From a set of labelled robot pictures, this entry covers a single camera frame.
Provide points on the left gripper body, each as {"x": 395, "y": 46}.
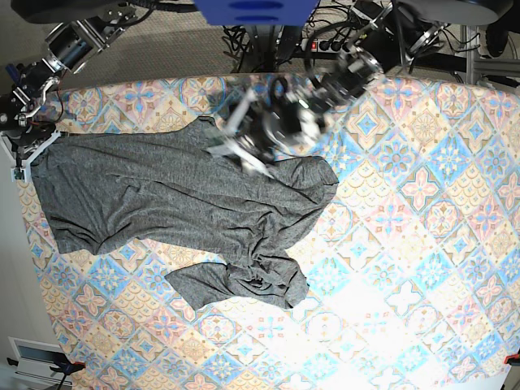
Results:
{"x": 253, "y": 130}

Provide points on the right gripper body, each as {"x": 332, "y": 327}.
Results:
{"x": 22, "y": 147}

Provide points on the grey t-shirt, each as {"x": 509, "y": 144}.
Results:
{"x": 100, "y": 191}

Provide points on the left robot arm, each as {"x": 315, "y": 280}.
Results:
{"x": 397, "y": 29}

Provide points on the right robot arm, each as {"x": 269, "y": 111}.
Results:
{"x": 81, "y": 30}

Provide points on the red black clamp left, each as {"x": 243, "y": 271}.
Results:
{"x": 11, "y": 104}

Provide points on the power strip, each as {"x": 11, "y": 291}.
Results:
{"x": 329, "y": 50}

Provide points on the patterned tablecloth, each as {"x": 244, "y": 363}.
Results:
{"x": 413, "y": 268}

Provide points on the red clamp bottom left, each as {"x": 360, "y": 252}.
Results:
{"x": 67, "y": 368}

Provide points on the red clamp bottom right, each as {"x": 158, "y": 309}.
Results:
{"x": 513, "y": 360}

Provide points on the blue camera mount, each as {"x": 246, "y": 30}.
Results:
{"x": 256, "y": 12}

